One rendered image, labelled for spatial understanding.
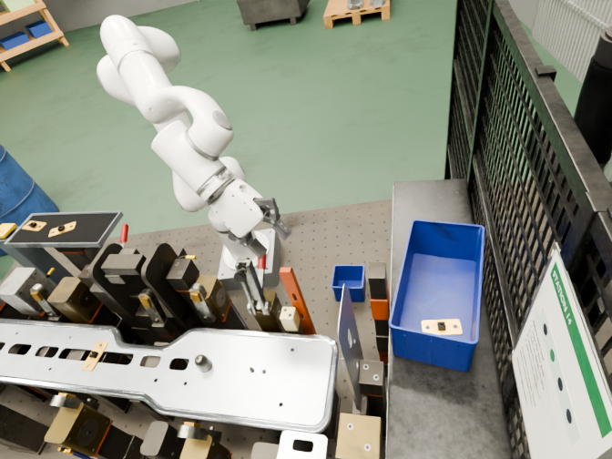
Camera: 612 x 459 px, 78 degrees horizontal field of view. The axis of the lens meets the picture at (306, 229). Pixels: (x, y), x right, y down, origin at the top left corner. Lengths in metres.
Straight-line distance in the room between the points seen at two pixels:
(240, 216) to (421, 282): 0.48
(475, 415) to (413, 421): 0.12
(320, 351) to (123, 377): 0.52
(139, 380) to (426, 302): 0.74
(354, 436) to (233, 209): 0.50
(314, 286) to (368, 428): 0.72
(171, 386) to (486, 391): 0.72
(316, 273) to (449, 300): 0.63
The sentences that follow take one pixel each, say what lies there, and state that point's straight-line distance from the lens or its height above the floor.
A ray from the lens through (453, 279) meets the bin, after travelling 1.01.
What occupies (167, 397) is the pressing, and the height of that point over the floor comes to 1.00.
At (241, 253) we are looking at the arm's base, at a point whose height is 0.85.
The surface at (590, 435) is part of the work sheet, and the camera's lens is 0.51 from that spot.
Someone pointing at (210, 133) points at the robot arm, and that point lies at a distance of 0.75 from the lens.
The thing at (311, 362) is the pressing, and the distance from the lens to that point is 0.95.
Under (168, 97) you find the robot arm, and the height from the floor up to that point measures 1.56.
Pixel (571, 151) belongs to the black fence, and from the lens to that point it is 0.53.
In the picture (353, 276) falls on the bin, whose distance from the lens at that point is 1.40.
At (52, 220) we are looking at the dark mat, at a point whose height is 1.16.
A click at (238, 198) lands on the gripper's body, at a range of 0.78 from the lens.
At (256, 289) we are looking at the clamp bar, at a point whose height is 1.14.
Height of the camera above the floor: 1.85
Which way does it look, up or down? 45 degrees down
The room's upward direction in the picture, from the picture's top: 16 degrees counter-clockwise
